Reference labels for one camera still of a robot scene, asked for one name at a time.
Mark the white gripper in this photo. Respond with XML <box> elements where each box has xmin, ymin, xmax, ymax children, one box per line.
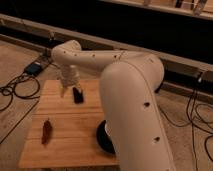
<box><xmin>60</xmin><ymin>65</ymin><xmax>82</xmax><ymax>98</ymax></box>

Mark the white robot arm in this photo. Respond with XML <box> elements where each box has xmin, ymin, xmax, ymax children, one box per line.
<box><xmin>51</xmin><ymin>40</ymin><xmax>176</xmax><ymax>171</ymax></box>

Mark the small black object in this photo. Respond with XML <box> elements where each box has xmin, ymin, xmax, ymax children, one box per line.
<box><xmin>73</xmin><ymin>88</ymin><xmax>84</xmax><ymax>104</ymax></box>

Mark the wooden table board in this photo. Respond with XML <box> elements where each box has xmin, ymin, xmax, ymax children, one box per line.
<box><xmin>19</xmin><ymin>79</ymin><xmax>117</xmax><ymax>169</ymax></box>

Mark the black power adapter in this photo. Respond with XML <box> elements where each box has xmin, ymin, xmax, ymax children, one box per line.
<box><xmin>24</xmin><ymin>62</ymin><xmax>43</xmax><ymax>76</ymax></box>

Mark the black saucer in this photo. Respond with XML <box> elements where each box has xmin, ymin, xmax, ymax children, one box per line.
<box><xmin>96</xmin><ymin>120</ymin><xmax>115</xmax><ymax>154</ymax></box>

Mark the black floor cables right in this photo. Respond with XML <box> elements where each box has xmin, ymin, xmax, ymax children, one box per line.
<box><xmin>159</xmin><ymin>71</ymin><xmax>213</xmax><ymax>164</ymax></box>

